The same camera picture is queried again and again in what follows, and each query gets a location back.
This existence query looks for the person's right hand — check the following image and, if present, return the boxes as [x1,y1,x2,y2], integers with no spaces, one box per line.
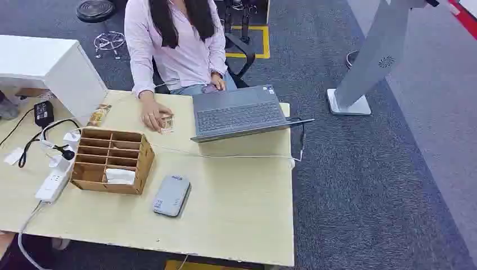
[139,90,174,132]

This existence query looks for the person's left hand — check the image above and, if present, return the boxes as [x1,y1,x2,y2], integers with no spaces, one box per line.
[210,73,227,92]

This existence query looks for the grey laptop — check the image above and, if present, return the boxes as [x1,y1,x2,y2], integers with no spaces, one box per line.
[190,84,316,144]

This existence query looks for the person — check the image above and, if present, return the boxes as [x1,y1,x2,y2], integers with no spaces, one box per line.
[124,0,238,99]

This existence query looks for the wooden card box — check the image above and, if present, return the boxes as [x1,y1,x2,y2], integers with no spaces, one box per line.
[69,127,156,196]

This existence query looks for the stack of printed cards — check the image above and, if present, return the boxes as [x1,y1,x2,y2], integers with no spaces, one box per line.
[87,103,112,128]

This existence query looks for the black tripod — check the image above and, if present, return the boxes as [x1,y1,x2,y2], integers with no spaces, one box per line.
[223,0,270,44]

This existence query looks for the white cards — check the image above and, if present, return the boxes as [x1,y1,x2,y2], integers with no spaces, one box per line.
[105,168,136,186]

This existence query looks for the white cabinet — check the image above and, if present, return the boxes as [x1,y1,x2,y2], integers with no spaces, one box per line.
[0,34,109,126]

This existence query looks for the black power adapter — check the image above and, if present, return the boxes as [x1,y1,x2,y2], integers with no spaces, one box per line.
[33,100,56,130]

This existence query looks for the black round disc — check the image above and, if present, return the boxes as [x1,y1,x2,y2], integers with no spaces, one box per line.
[75,0,116,24]

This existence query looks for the white power strip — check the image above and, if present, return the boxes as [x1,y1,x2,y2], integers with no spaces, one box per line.
[34,168,72,204]

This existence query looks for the grey shoe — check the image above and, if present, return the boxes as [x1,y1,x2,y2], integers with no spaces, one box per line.
[0,91,20,121]

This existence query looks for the white paper tag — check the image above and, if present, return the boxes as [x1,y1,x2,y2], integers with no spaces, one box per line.
[3,147,25,166]

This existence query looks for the grey kiosk stand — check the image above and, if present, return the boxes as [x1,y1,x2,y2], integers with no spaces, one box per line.
[326,0,441,116]

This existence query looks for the red strip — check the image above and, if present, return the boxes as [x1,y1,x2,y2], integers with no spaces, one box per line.
[446,0,477,41]

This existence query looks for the chrome wire stand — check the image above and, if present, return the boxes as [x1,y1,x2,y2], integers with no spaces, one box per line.
[92,31,127,60]

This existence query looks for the black laptop cable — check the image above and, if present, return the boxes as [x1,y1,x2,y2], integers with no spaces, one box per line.
[286,118,307,163]

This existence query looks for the black looped cable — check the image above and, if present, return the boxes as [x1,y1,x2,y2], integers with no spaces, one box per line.
[17,118,82,169]

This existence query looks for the grey floor cable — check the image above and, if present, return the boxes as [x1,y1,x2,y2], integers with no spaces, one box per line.
[345,49,360,70]

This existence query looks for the thin black cable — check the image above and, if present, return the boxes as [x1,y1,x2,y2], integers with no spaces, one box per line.
[0,107,35,149]

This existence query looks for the white power strip cable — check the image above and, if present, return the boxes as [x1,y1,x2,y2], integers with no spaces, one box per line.
[17,200,50,270]

